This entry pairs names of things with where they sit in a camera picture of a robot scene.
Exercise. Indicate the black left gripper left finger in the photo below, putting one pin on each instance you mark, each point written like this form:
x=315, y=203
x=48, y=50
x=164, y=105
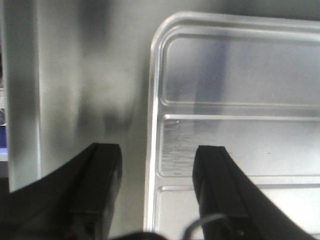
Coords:
x=74, y=202

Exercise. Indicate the small silver tray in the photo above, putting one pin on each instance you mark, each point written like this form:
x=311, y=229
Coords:
x=250, y=84

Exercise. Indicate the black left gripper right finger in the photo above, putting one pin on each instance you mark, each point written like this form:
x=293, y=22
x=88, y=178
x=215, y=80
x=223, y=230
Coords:
x=243, y=208

